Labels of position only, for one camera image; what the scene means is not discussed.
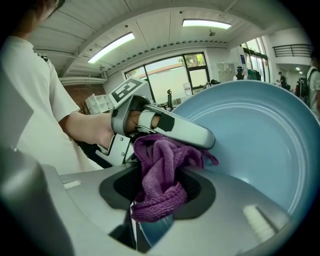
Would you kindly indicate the white cubby shelf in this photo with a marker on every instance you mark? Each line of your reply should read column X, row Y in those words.
column 98, row 102

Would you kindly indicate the purple cloth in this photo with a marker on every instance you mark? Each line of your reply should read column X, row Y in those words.
column 160, row 175

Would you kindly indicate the person's black trousers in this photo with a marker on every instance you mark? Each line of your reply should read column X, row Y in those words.
column 87, row 150

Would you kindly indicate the big blue plate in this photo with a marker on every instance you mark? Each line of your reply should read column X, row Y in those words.
column 250, row 130

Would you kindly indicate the ceiling light panel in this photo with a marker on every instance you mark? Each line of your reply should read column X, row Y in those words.
column 111, row 47
column 206, row 23

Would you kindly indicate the black balcony railing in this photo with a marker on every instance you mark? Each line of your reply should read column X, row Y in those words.
column 292, row 45

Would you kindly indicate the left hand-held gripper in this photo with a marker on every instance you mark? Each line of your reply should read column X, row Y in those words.
column 125, row 90

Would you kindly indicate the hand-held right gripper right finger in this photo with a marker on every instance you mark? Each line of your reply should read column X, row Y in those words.
column 225, row 225

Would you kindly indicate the glass entrance door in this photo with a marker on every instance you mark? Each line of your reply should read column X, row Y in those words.
column 257, row 62

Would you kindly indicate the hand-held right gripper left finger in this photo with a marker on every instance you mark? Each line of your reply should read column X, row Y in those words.
column 87, row 212

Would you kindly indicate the person's left hand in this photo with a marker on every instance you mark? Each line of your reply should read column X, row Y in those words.
column 132, row 122

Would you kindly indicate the person's white shirt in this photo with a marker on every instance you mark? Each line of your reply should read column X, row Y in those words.
column 32, row 87

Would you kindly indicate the black framed window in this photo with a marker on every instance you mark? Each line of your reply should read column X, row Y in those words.
column 165, row 75

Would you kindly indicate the blue wall poster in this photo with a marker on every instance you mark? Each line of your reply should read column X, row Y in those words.
column 242, row 59

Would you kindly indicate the grey locker cabinet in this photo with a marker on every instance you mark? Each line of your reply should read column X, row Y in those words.
column 225, row 72

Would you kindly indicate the person's head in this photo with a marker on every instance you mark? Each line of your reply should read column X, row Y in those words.
column 27, row 20

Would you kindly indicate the person's left forearm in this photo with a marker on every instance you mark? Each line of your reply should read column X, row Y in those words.
column 85, row 127

